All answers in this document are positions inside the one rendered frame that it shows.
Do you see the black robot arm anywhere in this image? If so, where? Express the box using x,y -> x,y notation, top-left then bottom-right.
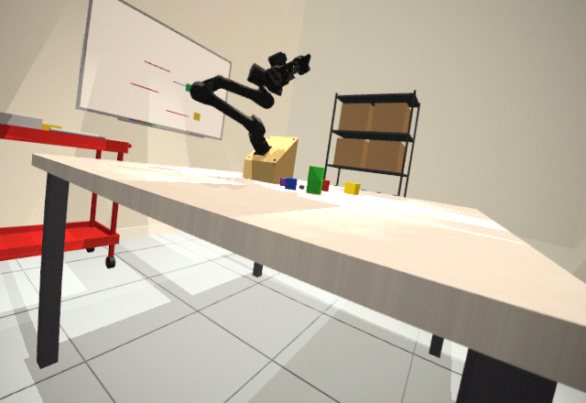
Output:
190,51 -> 287,156

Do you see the green block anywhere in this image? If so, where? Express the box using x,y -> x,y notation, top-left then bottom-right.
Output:
306,180 -> 323,195
308,166 -> 325,181

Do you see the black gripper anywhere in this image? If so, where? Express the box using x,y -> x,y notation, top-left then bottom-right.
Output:
265,54 -> 311,89

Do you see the blue block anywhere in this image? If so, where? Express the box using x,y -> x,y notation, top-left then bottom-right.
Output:
285,178 -> 298,190

